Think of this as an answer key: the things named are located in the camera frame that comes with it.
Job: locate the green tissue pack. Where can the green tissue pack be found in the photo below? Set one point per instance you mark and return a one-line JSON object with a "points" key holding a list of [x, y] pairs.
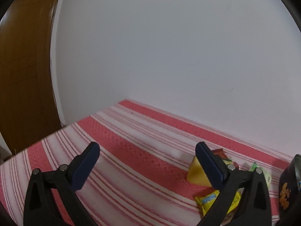
{"points": [[267, 175]]}

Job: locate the red snack packet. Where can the red snack packet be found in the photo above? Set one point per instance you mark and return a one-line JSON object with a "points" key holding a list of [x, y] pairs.
{"points": [[220, 153]]}

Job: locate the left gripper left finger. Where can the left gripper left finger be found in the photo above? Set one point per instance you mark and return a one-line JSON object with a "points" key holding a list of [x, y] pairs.
{"points": [[40, 207]]}

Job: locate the round metal tin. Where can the round metal tin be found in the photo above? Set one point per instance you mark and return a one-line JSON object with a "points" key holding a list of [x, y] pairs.
{"points": [[289, 194]]}

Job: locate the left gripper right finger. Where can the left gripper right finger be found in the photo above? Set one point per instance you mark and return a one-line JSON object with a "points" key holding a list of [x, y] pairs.
{"points": [[254, 207]]}

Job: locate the yellow snack packet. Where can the yellow snack packet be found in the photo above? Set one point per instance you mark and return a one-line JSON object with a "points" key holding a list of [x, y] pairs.
{"points": [[205, 203]]}

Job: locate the brown wooden door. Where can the brown wooden door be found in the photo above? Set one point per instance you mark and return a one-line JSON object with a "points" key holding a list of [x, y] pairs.
{"points": [[28, 108]]}

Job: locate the red white striped bedspread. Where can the red white striped bedspread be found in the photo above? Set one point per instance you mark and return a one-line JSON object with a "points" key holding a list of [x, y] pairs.
{"points": [[140, 176]]}

